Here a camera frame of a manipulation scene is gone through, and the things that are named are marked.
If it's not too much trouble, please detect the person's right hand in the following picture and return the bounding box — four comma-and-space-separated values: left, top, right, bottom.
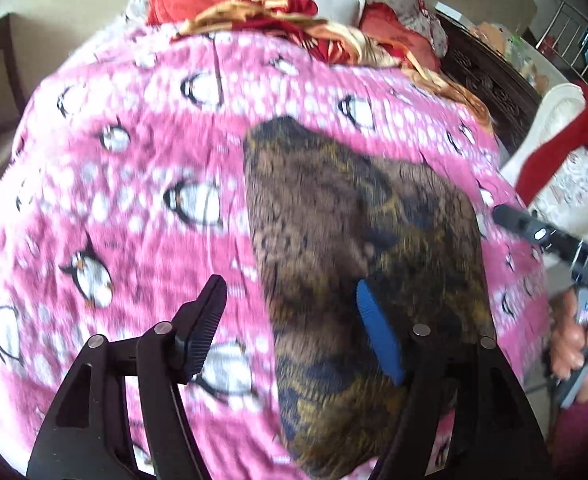
548, 287, 588, 382

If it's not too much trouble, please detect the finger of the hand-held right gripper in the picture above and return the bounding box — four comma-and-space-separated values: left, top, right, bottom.
492, 203, 582, 264

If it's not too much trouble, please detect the white pillow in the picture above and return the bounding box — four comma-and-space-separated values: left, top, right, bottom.
293, 0, 368, 26

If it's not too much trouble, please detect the small red pillow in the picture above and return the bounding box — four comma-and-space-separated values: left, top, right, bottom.
358, 2, 443, 72

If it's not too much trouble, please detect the brown patterned garment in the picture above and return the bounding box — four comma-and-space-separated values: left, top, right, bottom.
243, 116, 497, 478

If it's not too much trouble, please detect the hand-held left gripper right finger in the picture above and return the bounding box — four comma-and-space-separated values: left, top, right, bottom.
355, 280, 557, 480

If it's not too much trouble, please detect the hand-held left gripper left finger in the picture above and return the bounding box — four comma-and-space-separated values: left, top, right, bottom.
26, 274, 228, 480

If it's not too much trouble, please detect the red and gold blanket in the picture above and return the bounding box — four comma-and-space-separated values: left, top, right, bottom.
170, 0, 496, 137

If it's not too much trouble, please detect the pink penguin print blanket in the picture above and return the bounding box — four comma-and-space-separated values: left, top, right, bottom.
0, 20, 550, 480

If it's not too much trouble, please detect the metal railing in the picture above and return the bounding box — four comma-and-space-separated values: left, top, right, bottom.
533, 0, 588, 83

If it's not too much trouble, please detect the red cloth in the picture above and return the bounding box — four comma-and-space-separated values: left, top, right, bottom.
515, 81, 588, 202

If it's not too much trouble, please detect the dark wooden headboard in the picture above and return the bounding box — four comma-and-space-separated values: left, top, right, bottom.
435, 9, 543, 157

